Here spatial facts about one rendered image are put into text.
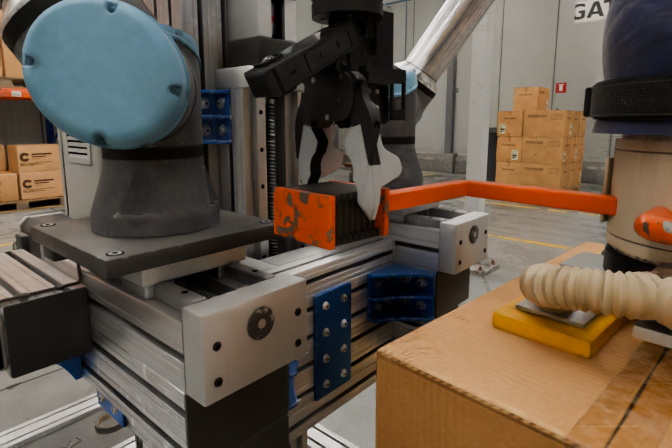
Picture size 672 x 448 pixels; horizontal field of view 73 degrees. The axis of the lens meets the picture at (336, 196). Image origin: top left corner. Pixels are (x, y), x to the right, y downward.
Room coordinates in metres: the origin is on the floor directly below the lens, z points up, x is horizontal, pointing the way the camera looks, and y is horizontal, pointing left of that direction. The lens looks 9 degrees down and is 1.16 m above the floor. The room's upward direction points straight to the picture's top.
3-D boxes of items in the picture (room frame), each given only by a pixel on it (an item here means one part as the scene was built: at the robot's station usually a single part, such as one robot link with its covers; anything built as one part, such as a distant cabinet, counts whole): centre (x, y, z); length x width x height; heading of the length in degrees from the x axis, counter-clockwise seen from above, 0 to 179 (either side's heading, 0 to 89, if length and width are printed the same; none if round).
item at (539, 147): (7.52, -3.35, 0.87); 1.21 x 1.02 x 1.74; 139
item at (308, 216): (0.46, 0.01, 1.07); 0.09 x 0.08 x 0.05; 44
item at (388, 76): (0.48, -0.02, 1.22); 0.09 x 0.08 x 0.12; 134
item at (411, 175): (0.94, -0.10, 1.09); 0.15 x 0.15 x 0.10
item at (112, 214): (0.56, 0.22, 1.09); 0.15 x 0.15 x 0.10
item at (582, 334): (0.55, -0.33, 0.97); 0.34 x 0.10 x 0.05; 134
